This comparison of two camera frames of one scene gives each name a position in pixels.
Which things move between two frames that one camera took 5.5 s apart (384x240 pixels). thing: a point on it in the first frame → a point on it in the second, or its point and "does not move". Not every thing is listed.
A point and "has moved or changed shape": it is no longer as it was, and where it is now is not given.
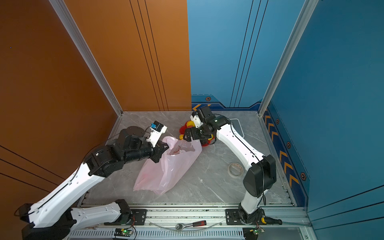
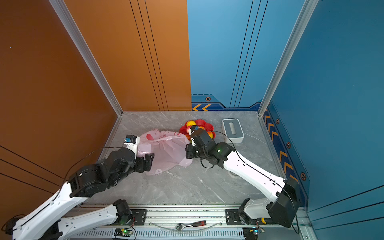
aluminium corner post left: x=60 y=7 does not move
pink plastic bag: x=163 y=176 has moved or changed shape
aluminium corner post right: x=309 y=9 does not move
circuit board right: x=252 y=233 does not move
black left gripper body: x=155 y=151 → x=139 y=165
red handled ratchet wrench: x=180 y=226 does not move
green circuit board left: x=123 y=232 does not move
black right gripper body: x=198 y=133 → x=194 y=151
